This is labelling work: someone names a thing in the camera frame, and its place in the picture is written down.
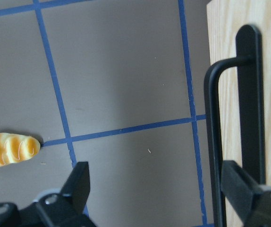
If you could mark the black metal drawer handle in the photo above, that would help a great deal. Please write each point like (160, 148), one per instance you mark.
(249, 64)

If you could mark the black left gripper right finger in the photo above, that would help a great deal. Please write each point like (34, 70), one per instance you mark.
(250, 200)

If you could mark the light wood drawer cabinet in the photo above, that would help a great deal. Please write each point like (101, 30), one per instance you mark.
(225, 18)

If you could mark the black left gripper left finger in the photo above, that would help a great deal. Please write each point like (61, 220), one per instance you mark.
(62, 209)

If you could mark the striped toy bread loaf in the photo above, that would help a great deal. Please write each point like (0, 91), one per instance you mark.
(15, 148)

